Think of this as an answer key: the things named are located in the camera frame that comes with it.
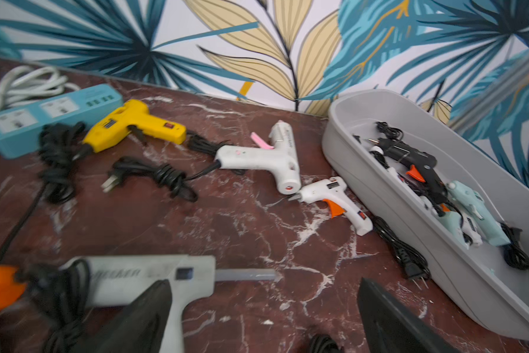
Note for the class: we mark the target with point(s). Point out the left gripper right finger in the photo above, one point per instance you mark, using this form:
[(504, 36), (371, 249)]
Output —
[(390, 327)]

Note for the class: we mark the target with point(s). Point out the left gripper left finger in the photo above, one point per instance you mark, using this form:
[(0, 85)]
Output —
[(139, 327)]

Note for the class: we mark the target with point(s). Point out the large white glue gun blue trigger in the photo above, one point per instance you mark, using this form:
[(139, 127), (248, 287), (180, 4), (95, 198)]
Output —
[(116, 281)]

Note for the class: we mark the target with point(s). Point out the mint glue gun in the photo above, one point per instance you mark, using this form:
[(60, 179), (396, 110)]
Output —
[(452, 222), (475, 206)]

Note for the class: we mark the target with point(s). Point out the small white glue gun orange trigger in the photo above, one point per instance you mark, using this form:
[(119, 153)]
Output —
[(332, 191)]

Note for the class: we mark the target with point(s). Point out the black glue gun orange trigger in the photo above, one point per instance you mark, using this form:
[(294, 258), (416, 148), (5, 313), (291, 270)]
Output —
[(420, 164)]

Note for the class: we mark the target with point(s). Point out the large white glue gun pink stick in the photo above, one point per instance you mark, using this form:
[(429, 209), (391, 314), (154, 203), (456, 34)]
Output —
[(277, 156)]

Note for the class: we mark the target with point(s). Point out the grey plastic storage box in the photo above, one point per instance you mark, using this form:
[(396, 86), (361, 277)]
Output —
[(477, 279)]

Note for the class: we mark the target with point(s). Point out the yellow glue gun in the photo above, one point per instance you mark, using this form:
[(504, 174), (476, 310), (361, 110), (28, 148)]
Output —
[(132, 118)]

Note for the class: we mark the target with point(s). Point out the teal power strip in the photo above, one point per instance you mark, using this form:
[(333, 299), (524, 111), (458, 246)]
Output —
[(20, 126)]

